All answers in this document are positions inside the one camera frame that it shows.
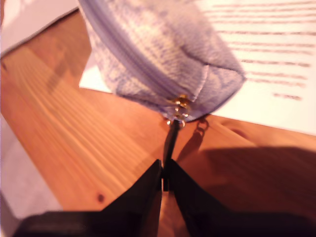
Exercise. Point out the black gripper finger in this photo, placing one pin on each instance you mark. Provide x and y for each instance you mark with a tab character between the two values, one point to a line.
195	197
143	195

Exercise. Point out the purple snakeskin zip bag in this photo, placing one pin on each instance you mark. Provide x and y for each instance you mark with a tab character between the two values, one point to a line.
160	49

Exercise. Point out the white printed text sheet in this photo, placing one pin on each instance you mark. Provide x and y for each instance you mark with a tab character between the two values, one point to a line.
271	111

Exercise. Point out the white LeRobot printed paper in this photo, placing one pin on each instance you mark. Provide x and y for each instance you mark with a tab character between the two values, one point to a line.
29	19

